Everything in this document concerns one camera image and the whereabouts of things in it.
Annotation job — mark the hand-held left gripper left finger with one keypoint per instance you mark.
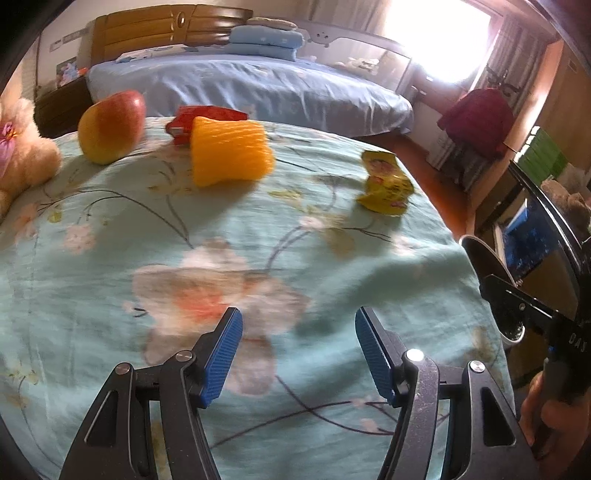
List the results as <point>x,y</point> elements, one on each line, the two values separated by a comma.
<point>221,362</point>

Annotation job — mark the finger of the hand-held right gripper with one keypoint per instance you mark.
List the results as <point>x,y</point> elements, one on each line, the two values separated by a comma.
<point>512,302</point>

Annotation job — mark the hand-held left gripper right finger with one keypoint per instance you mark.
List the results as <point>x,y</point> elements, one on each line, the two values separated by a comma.
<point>376,360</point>

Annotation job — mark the person's right hand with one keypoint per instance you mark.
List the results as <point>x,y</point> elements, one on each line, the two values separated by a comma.
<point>535,413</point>

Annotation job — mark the blue box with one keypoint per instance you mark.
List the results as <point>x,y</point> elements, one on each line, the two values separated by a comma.
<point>526,240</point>

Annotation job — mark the brown teddy bear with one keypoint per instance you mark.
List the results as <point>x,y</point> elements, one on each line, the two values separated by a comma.
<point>565,198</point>

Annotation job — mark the stack of green boxes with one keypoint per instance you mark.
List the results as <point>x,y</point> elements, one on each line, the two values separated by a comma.
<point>545,157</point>

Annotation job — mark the white radiator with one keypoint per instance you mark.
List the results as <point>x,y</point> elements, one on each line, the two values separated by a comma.
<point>452,161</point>

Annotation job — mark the teal floral blanket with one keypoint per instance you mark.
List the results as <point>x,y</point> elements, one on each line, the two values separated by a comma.
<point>138,221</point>

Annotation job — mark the yellow snack wrapper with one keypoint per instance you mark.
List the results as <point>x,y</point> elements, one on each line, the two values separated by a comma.
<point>385,189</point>

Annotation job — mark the red coat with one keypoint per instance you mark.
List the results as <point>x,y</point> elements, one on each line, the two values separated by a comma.
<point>480,120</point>

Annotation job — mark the orange foam fruit net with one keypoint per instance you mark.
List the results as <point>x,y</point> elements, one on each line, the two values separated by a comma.
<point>226,147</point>

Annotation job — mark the grey curtain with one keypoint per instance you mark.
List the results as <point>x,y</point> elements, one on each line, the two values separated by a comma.
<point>512,46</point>

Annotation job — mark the red apple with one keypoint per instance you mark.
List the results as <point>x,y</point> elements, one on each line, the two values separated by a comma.
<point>111,124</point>

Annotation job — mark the bed with blue sheet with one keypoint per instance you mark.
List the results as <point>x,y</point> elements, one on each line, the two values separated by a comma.
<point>254,87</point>

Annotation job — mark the white plush toy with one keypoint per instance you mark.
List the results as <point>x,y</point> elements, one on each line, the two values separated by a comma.
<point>362,63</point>

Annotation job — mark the cream teddy bear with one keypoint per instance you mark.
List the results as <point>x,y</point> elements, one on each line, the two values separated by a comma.
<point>23,147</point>

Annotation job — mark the dark wooden nightstand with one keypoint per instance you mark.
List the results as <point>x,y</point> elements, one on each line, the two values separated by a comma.
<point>60,106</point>

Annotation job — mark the folded blue quilt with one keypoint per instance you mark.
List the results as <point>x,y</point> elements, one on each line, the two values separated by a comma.
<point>263,42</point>

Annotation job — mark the pale green pillow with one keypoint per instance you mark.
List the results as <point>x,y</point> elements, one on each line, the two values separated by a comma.
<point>270,24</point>

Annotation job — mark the wooden headboard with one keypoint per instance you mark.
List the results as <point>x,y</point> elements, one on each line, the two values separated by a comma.
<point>138,27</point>

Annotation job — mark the cream louvered wardrobe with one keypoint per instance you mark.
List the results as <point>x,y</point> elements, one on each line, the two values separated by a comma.
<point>32,74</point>

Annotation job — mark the grey bed guard rail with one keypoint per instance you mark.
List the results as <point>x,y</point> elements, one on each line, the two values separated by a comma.
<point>323,35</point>

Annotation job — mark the photo frame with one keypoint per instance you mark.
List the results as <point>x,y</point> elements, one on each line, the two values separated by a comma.
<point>67,73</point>

